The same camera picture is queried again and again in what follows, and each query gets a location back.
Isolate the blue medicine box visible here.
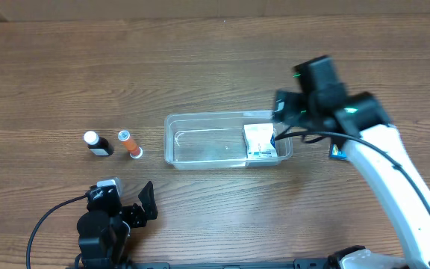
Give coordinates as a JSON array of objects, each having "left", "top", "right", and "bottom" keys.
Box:
[{"left": 328, "top": 143, "right": 347, "bottom": 161}]

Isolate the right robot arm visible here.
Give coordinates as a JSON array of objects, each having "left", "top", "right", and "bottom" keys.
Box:
[{"left": 273, "top": 55, "right": 430, "bottom": 268}]

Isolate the dark syrup bottle white cap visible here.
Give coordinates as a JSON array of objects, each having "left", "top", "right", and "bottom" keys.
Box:
[{"left": 84, "top": 131, "right": 114, "bottom": 157}]

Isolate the clear plastic container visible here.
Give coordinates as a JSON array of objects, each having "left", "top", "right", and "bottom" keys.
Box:
[{"left": 164, "top": 111, "right": 293, "bottom": 170}]

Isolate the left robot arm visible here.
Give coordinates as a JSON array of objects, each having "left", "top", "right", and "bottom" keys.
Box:
[{"left": 75, "top": 178, "right": 158, "bottom": 268}]

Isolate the white medicine box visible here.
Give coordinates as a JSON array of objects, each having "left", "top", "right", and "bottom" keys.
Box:
[{"left": 243, "top": 123, "right": 278, "bottom": 160}]

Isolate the orange tablet tube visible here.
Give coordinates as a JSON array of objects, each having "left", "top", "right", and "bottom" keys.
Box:
[{"left": 118, "top": 130, "right": 143, "bottom": 159}]

